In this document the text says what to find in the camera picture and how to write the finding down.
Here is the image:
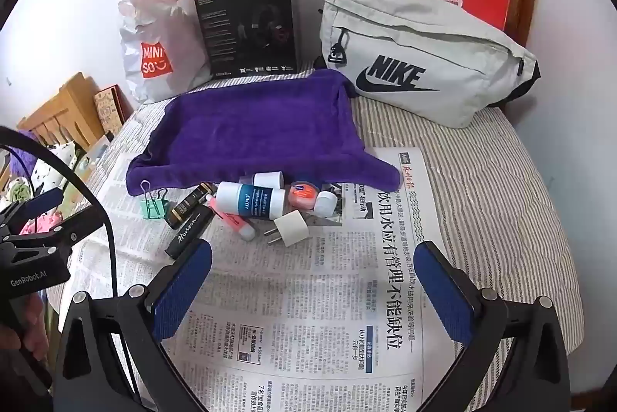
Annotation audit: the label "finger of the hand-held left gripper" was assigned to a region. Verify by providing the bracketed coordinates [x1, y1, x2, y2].
[0, 188, 64, 225]
[2, 212, 105, 255]

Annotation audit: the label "small white bottle clear cap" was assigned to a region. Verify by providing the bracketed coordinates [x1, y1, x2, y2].
[241, 171, 283, 190]

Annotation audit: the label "small white jar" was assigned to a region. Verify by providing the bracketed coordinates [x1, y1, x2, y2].
[314, 190, 338, 216]

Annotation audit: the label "grey waist bag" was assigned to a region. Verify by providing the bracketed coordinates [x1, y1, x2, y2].
[318, 0, 541, 129]

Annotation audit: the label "patterned cardboard box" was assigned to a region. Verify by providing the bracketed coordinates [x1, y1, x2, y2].
[93, 85, 136, 138]

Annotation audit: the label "white green plush toy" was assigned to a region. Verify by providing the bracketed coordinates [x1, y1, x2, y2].
[0, 176, 34, 205]

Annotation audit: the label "black tube white script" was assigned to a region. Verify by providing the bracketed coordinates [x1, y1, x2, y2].
[165, 206, 213, 259]

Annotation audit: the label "green binder clip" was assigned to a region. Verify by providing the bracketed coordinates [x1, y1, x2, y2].
[140, 181, 169, 220]

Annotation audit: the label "newspaper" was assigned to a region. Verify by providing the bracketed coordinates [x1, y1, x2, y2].
[46, 123, 437, 412]

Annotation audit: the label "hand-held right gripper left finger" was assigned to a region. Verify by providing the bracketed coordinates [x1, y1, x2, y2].
[51, 239, 214, 412]

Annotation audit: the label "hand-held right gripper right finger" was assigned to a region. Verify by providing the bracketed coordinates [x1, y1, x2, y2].
[413, 240, 573, 412]

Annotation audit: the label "person's left hand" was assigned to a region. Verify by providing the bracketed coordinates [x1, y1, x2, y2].
[0, 291, 50, 350]

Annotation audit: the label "white plastic shopping bag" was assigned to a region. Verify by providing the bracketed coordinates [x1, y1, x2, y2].
[118, 0, 213, 104]

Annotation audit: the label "black cable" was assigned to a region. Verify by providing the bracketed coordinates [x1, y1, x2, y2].
[0, 126, 119, 299]

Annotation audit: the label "pink round tin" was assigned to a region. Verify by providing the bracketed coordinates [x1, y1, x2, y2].
[289, 182, 318, 207]

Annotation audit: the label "purple towel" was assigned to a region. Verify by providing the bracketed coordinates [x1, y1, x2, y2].
[126, 69, 396, 197]

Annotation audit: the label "pink tube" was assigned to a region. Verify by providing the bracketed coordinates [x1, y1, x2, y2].
[206, 194, 256, 242]

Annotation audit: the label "black headphone box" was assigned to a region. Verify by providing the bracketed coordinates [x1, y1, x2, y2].
[193, 0, 302, 81]

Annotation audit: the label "white bottle blue label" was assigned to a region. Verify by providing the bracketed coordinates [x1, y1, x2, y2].
[215, 182, 286, 220]

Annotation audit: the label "white spotted pillow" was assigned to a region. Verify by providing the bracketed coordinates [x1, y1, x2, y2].
[48, 142, 80, 182]

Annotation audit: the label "wooden headboard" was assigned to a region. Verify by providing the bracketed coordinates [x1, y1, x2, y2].
[17, 72, 107, 150]

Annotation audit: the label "purple plush toy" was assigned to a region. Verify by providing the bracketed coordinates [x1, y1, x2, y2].
[0, 130, 37, 182]

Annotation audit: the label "black tube gold bands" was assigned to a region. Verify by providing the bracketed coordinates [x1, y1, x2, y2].
[166, 182, 215, 230]

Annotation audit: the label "white plug adapter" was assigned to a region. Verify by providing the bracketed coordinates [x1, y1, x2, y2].
[264, 210, 302, 249]

